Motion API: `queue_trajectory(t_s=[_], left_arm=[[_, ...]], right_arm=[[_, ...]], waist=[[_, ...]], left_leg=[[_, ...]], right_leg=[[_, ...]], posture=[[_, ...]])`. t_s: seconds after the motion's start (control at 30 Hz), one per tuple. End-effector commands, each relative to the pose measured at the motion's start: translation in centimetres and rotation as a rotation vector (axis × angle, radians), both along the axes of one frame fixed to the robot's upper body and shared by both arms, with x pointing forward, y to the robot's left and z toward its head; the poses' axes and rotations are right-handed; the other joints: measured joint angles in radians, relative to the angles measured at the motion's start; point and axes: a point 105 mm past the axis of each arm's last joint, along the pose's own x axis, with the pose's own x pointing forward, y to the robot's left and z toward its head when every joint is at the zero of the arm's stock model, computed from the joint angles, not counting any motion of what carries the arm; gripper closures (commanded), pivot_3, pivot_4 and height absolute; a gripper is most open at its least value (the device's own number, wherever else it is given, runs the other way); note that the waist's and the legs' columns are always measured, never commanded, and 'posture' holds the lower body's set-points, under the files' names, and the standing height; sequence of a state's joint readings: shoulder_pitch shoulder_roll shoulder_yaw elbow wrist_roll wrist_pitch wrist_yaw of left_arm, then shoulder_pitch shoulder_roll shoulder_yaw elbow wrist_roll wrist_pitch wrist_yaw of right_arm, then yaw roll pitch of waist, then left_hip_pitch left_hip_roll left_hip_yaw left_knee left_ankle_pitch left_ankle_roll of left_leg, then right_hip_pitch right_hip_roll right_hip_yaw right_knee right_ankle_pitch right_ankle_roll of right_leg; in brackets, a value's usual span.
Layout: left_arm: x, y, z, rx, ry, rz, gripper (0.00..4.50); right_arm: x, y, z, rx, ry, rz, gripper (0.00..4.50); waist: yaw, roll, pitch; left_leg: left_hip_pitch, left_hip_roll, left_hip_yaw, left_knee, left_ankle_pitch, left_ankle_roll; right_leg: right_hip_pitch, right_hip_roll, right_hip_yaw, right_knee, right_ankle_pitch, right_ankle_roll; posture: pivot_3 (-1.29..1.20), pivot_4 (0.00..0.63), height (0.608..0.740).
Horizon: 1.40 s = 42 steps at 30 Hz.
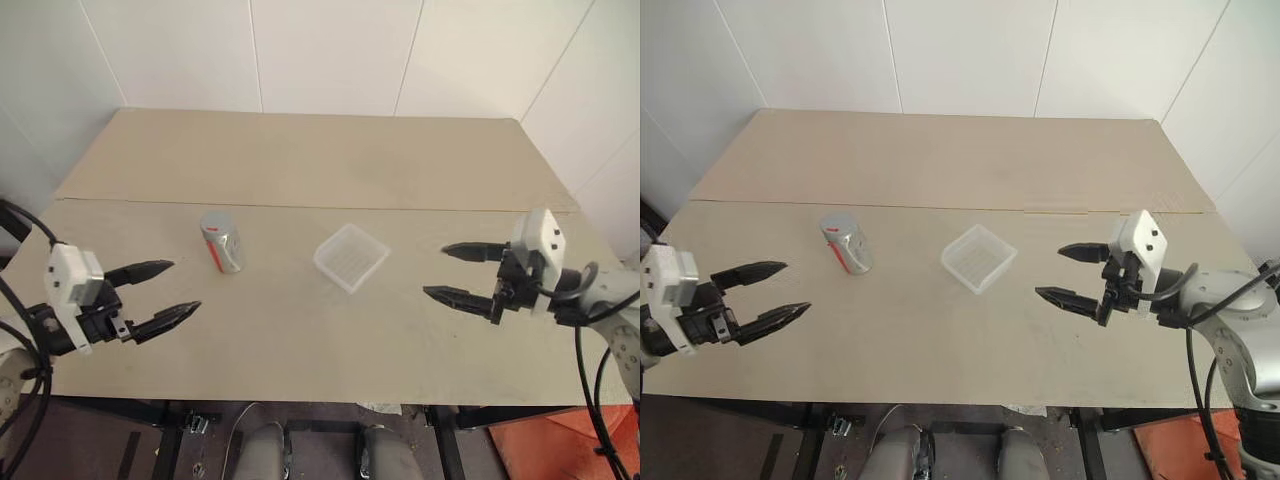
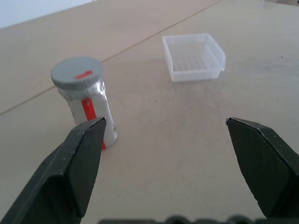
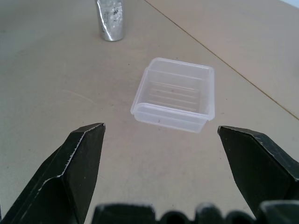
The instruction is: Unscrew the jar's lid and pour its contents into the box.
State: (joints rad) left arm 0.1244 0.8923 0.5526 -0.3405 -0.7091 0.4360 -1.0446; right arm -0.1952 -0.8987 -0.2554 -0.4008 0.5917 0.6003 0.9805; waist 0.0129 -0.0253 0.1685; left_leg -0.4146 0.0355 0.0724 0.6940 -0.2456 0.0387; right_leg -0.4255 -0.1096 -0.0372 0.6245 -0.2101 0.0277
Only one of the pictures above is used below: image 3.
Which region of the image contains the clear square plastic container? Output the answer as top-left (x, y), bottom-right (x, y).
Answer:
top-left (130, 57), bottom-right (215, 134)

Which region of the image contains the silver metal cylinder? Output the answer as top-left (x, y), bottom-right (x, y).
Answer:
top-left (94, 0), bottom-right (124, 42)

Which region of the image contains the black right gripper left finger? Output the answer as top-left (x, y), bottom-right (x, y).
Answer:
top-left (0, 122), bottom-right (107, 224)

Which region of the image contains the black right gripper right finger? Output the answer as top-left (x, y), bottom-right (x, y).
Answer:
top-left (217, 125), bottom-right (299, 221)

